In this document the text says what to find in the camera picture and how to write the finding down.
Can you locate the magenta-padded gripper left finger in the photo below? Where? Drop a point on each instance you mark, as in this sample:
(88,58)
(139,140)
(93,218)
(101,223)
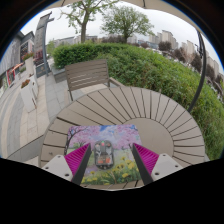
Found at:
(59,165)

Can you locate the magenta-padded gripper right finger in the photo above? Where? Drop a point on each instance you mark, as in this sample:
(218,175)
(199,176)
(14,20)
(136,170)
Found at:
(165,165)

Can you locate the transparent computer mouse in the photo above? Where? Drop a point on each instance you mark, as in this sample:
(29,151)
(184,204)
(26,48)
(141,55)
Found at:
(104,155)

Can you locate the flower print mouse pad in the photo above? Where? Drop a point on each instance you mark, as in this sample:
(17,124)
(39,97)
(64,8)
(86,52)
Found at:
(116,136)

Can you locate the white planter with orange flowers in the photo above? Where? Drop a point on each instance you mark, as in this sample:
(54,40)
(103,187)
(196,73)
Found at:
(28,96)

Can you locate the grey slatted chair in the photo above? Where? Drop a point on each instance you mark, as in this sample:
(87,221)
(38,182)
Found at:
(86,73)

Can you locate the white planter with pink flowers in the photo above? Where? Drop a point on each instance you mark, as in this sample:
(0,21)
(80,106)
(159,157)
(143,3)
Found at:
(29,65)

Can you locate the dark curved parasol pole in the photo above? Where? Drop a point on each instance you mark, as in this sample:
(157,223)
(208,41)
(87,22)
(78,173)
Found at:
(203,66)

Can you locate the grey shopfront building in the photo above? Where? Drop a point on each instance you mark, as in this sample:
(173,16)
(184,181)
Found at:
(11,53)

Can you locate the far apartment buildings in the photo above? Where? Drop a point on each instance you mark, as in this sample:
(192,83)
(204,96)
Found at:
(166,36)

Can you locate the tall grey sign pillar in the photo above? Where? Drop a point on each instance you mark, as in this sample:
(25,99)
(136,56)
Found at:
(40,36)

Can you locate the sparse-leaved tree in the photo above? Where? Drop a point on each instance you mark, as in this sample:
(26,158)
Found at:
(83,31)

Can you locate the leafy round tree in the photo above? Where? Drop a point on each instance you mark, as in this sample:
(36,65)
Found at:
(126,23)

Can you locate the beige parasol canopy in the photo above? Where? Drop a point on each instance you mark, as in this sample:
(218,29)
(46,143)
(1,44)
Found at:
(136,2)

